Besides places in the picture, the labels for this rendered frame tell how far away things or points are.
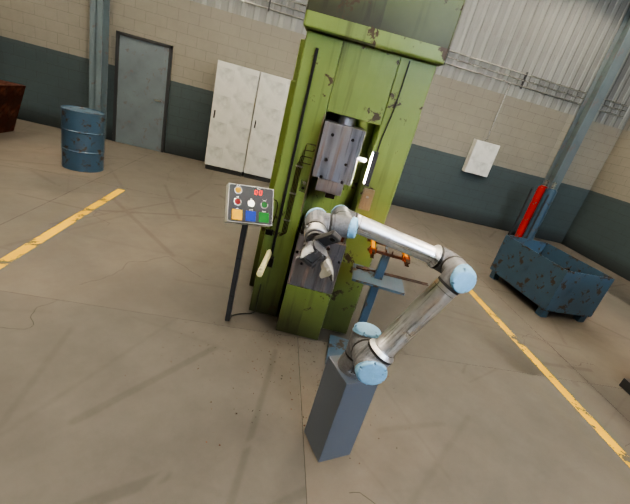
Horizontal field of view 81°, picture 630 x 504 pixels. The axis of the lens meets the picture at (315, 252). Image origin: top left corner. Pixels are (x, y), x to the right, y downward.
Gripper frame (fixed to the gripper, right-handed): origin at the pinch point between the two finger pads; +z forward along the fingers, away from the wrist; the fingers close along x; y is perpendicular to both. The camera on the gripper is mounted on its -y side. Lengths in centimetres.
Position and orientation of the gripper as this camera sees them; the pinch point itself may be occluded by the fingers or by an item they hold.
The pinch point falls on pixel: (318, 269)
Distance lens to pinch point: 126.6
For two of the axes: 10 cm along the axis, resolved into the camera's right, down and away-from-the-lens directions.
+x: -7.1, -5.6, -4.3
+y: -7.0, 5.5, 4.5
